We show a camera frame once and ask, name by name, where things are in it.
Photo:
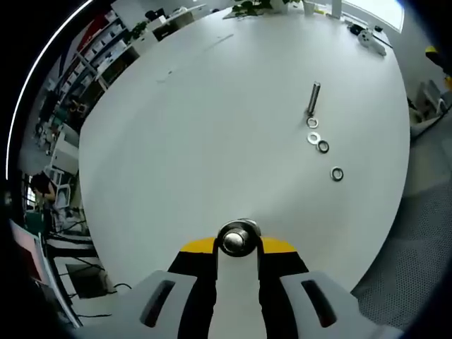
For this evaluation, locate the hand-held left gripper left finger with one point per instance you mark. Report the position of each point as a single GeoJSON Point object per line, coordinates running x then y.
{"type": "Point", "coordinates": [173, 303]}

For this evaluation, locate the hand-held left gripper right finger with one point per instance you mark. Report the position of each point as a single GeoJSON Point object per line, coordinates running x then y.
{"type": "Point", "coordinates": [293, 303]}

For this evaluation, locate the metal threaded stud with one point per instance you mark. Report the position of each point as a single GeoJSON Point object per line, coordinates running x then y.
{"type": "Point", "coordinates": [234, 243]}
{"type": "Point", "coordinates": [313, 99]}

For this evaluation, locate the metal washer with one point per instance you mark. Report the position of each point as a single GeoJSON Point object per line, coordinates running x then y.
{"type": "Point", "coordinates": [309, 122]}
{"type": "Point", "coordinates": [310, 138]}

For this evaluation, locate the white controller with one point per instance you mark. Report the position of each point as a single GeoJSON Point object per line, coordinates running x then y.
{"type": "Point", "coordinates": [370, 41]}

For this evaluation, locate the white tower appliance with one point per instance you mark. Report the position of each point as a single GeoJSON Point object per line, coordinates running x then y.
{"type": "Point", "coordinates": [337, 7]}

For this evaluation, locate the white cup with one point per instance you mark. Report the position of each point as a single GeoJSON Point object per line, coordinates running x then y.
{"type": "Point", "coordinates": [309, 6]}

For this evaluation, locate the white floor appliance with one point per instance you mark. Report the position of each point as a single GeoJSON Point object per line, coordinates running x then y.
{"type": "Point", "coordinates": [65, 152]}

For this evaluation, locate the green potted plant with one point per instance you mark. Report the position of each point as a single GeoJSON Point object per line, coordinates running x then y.
{"type": "Point", "coordinates": [247, 6]}

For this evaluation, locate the curved ceiling light strip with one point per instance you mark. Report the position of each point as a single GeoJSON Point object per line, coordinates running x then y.
{"type": "Point", "coordinates": [8, 159]}

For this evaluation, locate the low white cabinet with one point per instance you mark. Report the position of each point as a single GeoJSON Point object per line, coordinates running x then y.
{"type": "Point", "coordinates": [169, 26]}

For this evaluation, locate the shelving unit with white bins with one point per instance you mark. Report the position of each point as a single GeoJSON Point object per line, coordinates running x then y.
{"type": "Point", "coordinates": [102, 46]}

